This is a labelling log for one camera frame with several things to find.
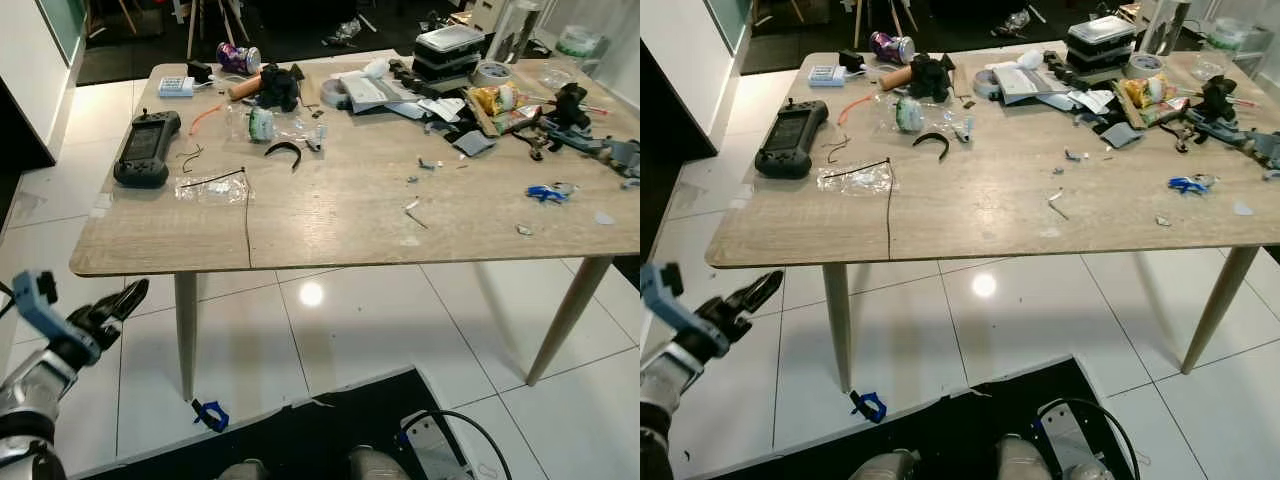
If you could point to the stack of black food containers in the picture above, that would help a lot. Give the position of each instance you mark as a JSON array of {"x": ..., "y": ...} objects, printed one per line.
[
  {"x": 448, "y": 55},
  {"x": 1100, "y": 45}
]

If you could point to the white blue battery box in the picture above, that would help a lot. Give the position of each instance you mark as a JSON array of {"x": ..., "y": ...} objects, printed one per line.
[
  {"x": 826, "y": 75},
  {"x": 175, "y": 87}
]

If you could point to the clear plastic wrapper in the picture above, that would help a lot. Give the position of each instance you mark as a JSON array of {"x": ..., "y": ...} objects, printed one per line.
[
  {"x": 210, "y": 188},
  {"x": 855, "y": 180}
]

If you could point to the yellow snack packet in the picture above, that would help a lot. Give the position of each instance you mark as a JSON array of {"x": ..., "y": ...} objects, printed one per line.
[
  {"x": 1145, "y": 95},
  {"x": 492, "y": 103}
]

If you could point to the clear plastic cup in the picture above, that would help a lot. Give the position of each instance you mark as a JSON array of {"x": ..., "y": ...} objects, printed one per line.
[
  {"x": 557, "y": 76},
  {"x": 1208, "y": 66}
]

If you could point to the light wooden table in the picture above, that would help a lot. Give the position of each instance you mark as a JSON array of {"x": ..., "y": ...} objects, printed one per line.
[
  {"x": 1000, "y": 200},
  {"x": 350, "y": 200}
]

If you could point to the blue white plastic clip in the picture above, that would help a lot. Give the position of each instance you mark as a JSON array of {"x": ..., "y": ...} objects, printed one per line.
[
  {"x": 1188, "y": 183},
  {"x": 545, "y": 193}
]

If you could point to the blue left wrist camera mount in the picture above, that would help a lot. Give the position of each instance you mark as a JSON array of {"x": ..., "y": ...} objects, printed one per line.
[
  {"x": 38, "y": 300},
  {"x": 668, "y": 300}
]

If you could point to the black curved band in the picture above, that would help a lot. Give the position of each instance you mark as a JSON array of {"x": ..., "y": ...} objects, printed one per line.
[
  {"x": 285, "y": 146},
  {"x": 935, "y": 137}
]

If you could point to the white paper booklet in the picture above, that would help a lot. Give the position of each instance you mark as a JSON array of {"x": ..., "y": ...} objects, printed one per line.
[
  {"x": 1020, "y": 85},
  {"x": 372, "y": 92}
]

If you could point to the small black box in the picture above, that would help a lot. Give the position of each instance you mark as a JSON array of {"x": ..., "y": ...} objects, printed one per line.
[
  {"x": 199, "y": 72},
  {"x": 852, "y": 61}
]

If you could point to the clear tub with green lid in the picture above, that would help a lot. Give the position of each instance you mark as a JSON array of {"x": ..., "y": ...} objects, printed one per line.
[
  {"x": 1232, "y": 33},
  {"x": 580, "y": 42}
]

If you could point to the grey tape roll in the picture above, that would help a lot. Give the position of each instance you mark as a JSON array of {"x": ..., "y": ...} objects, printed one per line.
[
  {"x": 493, "y": 73},
  {"x": 1145, "y": 65}
]

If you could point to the black crumpled cloth lump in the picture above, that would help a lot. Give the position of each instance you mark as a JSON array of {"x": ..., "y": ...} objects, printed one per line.
[
  {"x": 930, "y": 78},
  {"x": 280, "y": 88}
]

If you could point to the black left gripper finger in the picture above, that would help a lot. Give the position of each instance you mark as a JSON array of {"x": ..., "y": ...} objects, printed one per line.
[
  {"x": 756, "y": 320},
  {"x": 765, "y": 290},
  {"x": 130, "y": 293},
  {"x": 122, "y": 318}
]

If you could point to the grey robot right leg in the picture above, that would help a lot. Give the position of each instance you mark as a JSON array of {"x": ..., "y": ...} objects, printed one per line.
[
  {"x": 1020, "y": 460},
  {"x": 375, "y": 465}
]

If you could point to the clear bag with green roll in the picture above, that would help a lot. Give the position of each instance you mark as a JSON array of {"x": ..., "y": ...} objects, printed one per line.
[
  {"x": 910, "y": 115},
  {"x": 262, "y": 124}
]

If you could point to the black handheld controller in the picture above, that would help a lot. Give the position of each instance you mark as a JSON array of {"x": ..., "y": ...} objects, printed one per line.
[
  {"x": 147, "y": 150},
  {"x": 790, "y": 140}
]

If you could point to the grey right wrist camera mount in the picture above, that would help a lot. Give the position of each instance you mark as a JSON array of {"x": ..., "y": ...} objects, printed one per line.
[
  {"x": 1068, "y": 440},
  {"x": 430, "y": 450}
]

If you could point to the brown cardboard tube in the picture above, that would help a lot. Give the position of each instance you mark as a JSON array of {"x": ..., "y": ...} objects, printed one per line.
[
  {"x": 243, "y": 88},
  {"x": 894, "y": 78}
]

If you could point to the crushed purple drink can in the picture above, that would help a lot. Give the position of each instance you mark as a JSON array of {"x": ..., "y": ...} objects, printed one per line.
[
  {"x": 892, "y": 47},
  {"x": 238, "y": 58}
]

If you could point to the black mechanical tool assembly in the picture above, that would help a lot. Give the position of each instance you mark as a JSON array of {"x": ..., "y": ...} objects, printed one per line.
[
  {"x": 1218, "y": 100},
  {"x": 570, "y": 108}
]

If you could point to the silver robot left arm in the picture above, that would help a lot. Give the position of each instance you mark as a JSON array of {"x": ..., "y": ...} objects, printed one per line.
[
  {"x": 30, "y": 390},
  {"x": 670, "y": 375}
]

